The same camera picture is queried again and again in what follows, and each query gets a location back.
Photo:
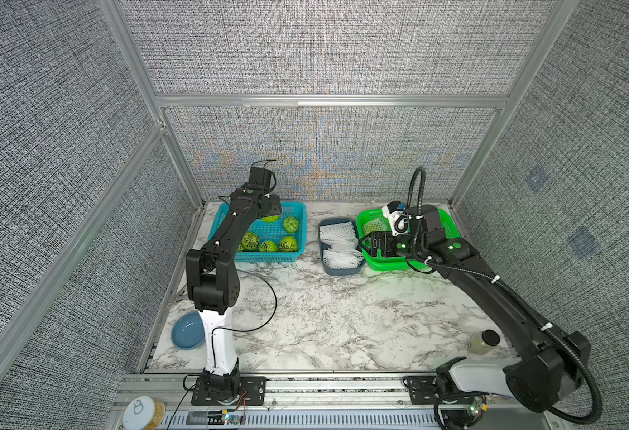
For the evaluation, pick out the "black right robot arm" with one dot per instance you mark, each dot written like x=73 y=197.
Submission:
x=551 y=372

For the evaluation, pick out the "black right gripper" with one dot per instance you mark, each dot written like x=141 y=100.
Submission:
x=386 y=237

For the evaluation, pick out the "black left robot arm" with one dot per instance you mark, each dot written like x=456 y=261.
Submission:
x=213 y=284

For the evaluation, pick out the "bright green plastic basket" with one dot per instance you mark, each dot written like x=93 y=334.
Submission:
x=398 y=263

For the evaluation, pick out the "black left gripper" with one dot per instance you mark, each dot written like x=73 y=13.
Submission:
x=276 y=206

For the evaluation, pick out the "white foam net pile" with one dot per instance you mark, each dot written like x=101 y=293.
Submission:
x=340 y=244

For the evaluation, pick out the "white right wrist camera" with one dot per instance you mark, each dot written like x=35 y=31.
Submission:
x=396 y=214

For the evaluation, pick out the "blue bowl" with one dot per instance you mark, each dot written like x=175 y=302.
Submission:
x=188 y=331

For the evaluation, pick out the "white foam net sleeve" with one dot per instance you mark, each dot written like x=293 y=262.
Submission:
x=375 y=225

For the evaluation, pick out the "teal plastic basket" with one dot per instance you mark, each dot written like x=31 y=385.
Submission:
x=275 y=231

